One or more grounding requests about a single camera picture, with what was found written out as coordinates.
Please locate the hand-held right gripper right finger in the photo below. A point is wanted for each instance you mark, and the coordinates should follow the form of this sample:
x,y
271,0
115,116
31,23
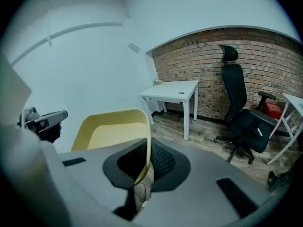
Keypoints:
x,y
203,193

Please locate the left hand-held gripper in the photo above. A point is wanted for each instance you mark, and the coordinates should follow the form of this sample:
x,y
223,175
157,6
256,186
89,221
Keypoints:
x,y
30,116

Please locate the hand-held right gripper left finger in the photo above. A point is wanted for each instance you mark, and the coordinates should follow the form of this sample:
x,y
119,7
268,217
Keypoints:
x,y
85,193

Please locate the tan rectangular tray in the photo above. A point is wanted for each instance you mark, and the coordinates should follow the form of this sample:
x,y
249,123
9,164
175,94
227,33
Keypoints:
x,y
113,131

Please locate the red box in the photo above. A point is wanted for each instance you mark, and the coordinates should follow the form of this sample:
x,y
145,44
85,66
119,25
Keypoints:
x,y
274,110

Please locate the black mesh office chair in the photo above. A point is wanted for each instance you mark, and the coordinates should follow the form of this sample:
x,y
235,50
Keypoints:
x,y
236,89

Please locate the pale artificial flower bunch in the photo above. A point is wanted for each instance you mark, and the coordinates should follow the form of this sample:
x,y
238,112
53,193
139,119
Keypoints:
x,y
157,82

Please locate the white table with crossed legs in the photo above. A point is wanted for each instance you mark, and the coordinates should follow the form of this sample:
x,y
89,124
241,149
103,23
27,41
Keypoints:
x,y
294,102

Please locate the white wall plate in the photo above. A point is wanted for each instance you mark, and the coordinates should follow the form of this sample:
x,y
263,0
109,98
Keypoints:
x,y
134,47

